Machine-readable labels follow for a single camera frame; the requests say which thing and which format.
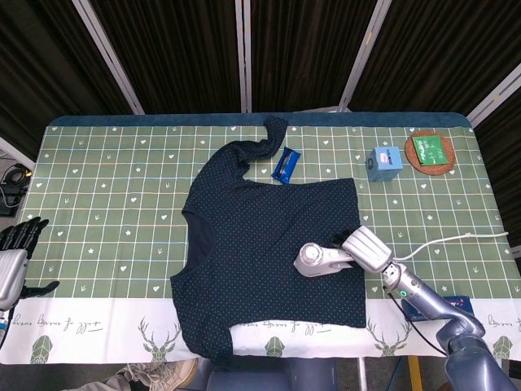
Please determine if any dark brown pleated curtain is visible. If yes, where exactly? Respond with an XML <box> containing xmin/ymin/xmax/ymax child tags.
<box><xmin>474</xmin><ymin>91</ymin><xmax>521</xmax><ymax>245</ymax></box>
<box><xmin>250</xmin><ymin>0</ymin><xmax>379</xmax><ymax>113</ymax></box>
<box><xmin>349</xmin><ymin>0</ymin><xmax>521</xmax><ymax>115</ymax></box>
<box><xmin>0</xmin><ymin>0</ymin><xmax>138</xmax><ymax>150</ymax></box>
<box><xmin>91</xmin><ymin>0</ymin><xmax>245</xmax><ymax>115</ymax></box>

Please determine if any white pink appliance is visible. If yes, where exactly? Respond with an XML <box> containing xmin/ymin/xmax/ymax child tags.
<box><xmin>293</xmin><ymin>242</ymin><xmax>355</xmax><ymax>279</ymax></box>

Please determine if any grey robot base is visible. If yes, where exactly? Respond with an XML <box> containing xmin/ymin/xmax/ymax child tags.
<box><xmin>203</xmin><ymin>358</ymin><xmax>339</xmax><ymax>391</ymax></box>

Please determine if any black equipment with cables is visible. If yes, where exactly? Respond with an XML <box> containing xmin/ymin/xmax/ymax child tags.
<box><xmin>0</xmin><ymin>162</ymin><xmax>29</xmax><ymax>217</ymax></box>

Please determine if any green printed packet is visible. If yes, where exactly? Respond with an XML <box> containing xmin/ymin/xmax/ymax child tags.
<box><xmin>410</xmin><ymin>135</ymin><xmax>453</xmax><ymax>166</ymax></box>

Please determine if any light blue cardboard box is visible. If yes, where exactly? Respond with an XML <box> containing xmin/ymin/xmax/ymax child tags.
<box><xmin>365</xmin><ymin>145</ymin><xmax>404</xmax><ymax>183</ymax></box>

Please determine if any white screen frame post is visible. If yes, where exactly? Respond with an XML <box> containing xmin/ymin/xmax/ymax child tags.
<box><xmin>466</xmin><ymin>75</ymin><xmax>521</xmax><ymax>127</ymax></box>
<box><xmin>0</xmin><ymin>136</ymin><xmax>36</xmax><ymax>170</ymax></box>
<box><xmin>234</xmin><ymin>0</ymin><xmax>253</xmax><ymax>114</ymax></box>
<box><xmin>339</xmin><ymin>0</ymin><xmax>392</xmax><ymax>112</ymax></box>
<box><xmin>72</xmin><ymin>0</ymin><xmax>146</xmax><ymax>115</ymax></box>

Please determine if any navy dotted t-shirt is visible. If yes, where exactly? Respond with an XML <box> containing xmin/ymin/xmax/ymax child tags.
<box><xmin>169</xmin><ymin>116</ymin><xmax>367</xmax><ymax>370</ymax></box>

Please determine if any beige sneaker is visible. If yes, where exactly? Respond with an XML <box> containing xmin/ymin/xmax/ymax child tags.
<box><xmin>106</xmin><ymin>358</ymin><xmax>199</xmax><ymax>391</ymax></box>

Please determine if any brown woven round coaster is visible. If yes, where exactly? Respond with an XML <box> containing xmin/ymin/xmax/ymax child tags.
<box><xmin>404</xmin><ymin>130</ymin><xmax>457</xmax><ymax>176</ymax></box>

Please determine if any white cable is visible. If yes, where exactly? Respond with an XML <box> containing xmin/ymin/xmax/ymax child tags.
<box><xmin>392</xmin><ymin>231</ymin><xmax>510</xmax><ymax>261</ymax></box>

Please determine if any green checkered tablecloth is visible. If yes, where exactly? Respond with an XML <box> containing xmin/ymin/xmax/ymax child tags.
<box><xmin>0</xmin><ymin>124</ymin><xmax>521</xmax><ymax>366</ymax></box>

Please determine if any blue snack packet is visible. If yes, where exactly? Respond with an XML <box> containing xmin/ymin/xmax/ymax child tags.
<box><xmin>270</xmin><ymin>146</ymin><xmax>301</xmax><ymax>185</ymax></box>

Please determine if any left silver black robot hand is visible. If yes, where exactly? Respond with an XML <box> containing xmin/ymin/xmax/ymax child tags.
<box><xmin>0</xmin><ymin>217</ymin><xmax>61</xmax><ymax>311</ymax></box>

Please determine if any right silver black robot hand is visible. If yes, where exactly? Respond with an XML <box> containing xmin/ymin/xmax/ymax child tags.
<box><xmin>331</xmin><ymin>226</ymin><xmax>394</xmax><ymax>272</ymax></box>

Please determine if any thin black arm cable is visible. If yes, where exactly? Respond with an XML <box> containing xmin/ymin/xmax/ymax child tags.
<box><xmin>383</xmin><ymin>284</ymin><xmax>449</xmax><ymax>356</ymax></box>

